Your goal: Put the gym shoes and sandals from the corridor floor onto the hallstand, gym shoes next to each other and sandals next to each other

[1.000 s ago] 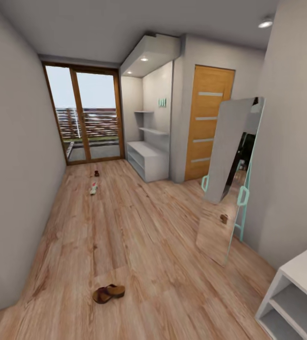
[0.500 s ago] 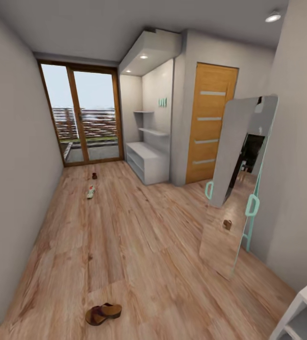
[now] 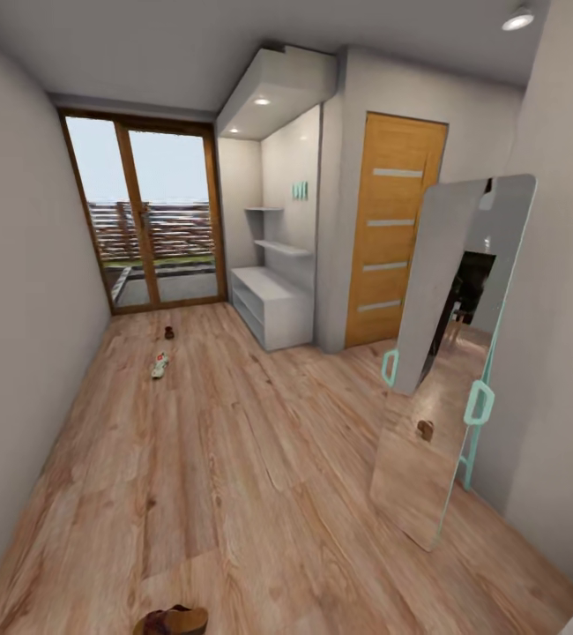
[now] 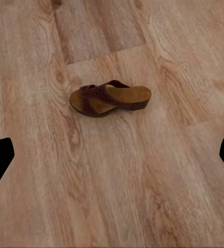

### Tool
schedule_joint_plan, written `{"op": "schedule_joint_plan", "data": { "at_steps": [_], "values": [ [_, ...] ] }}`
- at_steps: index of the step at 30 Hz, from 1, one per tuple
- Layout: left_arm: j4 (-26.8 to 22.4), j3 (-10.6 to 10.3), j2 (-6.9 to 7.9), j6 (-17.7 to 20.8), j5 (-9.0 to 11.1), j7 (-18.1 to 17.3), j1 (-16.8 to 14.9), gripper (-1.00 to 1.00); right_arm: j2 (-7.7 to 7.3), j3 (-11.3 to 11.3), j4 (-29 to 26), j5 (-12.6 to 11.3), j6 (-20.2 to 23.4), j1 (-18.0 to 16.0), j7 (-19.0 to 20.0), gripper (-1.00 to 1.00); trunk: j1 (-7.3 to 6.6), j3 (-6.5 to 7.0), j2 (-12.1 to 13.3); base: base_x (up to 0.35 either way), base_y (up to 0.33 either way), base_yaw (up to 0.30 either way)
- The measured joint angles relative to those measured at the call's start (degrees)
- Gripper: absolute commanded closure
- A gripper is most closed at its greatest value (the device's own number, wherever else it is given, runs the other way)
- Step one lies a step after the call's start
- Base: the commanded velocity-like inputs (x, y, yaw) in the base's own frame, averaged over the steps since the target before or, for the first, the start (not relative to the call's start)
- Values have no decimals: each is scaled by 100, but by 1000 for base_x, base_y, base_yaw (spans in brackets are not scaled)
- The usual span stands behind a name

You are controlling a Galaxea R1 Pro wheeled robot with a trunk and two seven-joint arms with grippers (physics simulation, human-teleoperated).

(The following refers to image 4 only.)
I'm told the sandal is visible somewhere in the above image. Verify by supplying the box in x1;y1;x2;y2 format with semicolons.
69;80;151;117

